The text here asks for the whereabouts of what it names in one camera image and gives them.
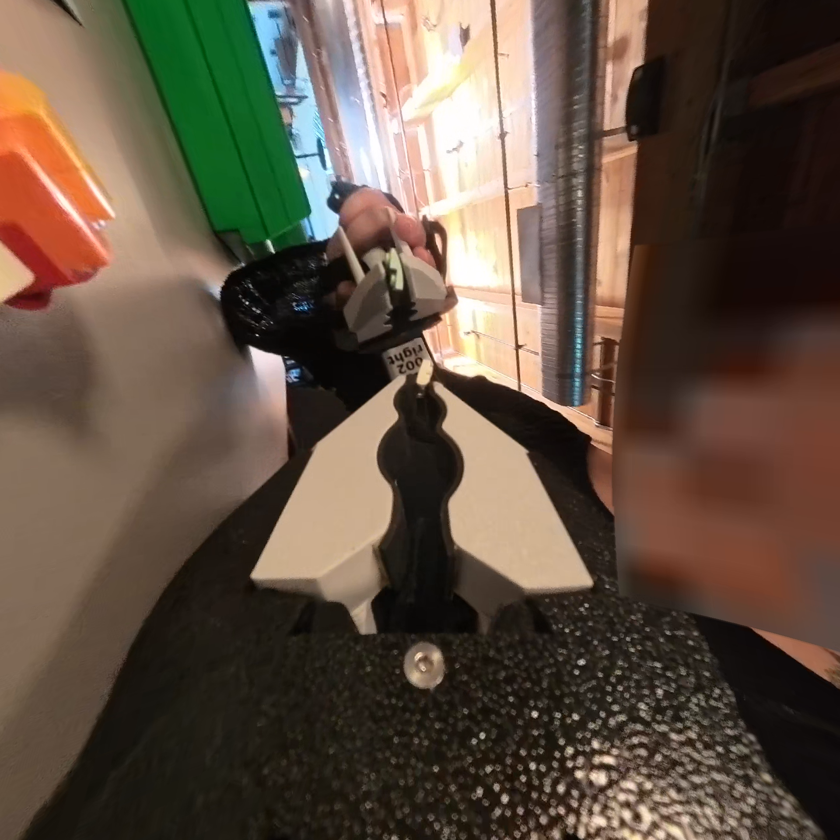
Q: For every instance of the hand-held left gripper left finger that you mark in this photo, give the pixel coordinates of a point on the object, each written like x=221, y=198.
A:
x=328, y=512

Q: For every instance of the person's right hand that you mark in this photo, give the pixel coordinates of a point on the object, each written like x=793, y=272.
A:
x=371, y=220

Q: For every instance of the spiral metal air duct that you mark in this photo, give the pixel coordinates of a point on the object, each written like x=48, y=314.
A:
x=564, y=197

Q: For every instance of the person's right forearm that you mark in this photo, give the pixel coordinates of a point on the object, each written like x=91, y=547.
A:
x=275, y=295

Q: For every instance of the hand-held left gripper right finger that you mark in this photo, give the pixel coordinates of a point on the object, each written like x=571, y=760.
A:
x=512, y=512

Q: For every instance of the green plastic bin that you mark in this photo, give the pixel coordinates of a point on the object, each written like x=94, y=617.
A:
x=216, y=111

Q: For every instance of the small white lego piece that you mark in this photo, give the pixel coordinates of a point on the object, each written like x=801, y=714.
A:
x=425, y=379

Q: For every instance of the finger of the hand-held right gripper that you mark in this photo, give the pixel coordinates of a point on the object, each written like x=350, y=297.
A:
x=423, y=289
x=369, y=308

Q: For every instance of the multicoloured lego model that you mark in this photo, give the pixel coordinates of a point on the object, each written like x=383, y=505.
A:
x=46, y=197

